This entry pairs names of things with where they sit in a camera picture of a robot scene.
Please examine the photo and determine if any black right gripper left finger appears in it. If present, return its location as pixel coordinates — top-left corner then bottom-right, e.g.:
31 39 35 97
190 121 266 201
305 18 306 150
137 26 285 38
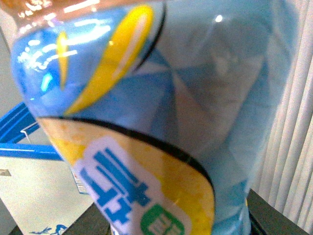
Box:
11 204 112 235

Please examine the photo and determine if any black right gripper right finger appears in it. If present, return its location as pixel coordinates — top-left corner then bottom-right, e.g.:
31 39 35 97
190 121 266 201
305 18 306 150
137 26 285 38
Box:
247 190 308 235

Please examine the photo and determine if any blue yellow drink bottle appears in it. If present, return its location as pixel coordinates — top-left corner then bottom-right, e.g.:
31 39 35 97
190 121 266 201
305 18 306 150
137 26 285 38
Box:
0 0 298 235

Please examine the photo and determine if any grey white window curtain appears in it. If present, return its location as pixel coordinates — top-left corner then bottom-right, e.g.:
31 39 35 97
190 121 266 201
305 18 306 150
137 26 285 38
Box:
253 0 313 234

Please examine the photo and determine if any white blue chest freezer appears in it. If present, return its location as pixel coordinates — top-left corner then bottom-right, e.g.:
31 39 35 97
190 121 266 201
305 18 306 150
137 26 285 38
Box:
0 103 92 235

